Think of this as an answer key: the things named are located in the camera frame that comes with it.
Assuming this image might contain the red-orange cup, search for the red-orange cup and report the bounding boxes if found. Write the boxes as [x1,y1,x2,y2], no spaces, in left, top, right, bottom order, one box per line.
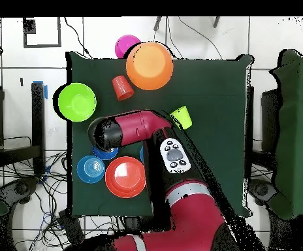
[111,75,136,102]

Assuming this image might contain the large light orange bowl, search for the large light orange bowl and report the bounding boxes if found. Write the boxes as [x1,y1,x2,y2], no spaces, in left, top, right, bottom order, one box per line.
[125,41,174,92]

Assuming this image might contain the large pink bowl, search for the large pink bowl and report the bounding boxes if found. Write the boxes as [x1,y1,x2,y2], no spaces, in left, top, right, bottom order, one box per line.
[114,34,142,59]

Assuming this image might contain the light green cup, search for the light green cup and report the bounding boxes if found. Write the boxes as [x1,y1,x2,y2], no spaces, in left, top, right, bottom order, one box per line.
[170,105,193,131]

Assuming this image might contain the shallow red-orange bowl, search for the shallow red-orange bowl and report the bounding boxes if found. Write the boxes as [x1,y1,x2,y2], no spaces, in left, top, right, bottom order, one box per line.
[104,156,147,199]

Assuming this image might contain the small dark blue bowl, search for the small dark blue bowl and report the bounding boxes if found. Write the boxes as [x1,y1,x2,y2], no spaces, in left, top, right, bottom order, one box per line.
[92,146,120,161]

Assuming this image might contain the dark green tablecloth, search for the dark green tablecloth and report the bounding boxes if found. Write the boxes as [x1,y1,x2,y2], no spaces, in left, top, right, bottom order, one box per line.
[66,51,254,218]

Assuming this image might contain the light green bowl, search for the light green bowl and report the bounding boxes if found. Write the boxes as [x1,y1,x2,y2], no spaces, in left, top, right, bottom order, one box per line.
[57,82,98,123]

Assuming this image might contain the grey tripod legs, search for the grey tripod legs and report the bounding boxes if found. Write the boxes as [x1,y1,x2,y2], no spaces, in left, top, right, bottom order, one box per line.
[153,16,221,31]

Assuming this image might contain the dark grey chair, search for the dark grey chair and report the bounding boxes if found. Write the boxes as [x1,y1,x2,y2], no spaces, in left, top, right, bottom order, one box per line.
[247,178,279,207]

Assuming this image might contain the black power strip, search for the black power strip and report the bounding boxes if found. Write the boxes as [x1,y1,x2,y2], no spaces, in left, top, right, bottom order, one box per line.
[58,210,86,245]

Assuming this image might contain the black chair base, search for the black chair base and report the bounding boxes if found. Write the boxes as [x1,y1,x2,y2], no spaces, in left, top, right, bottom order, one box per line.
[0,176,40,210]

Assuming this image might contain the black bench frame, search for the black bench frame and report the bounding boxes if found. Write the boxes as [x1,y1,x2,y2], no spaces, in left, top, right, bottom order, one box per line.
[0,82,46,176]

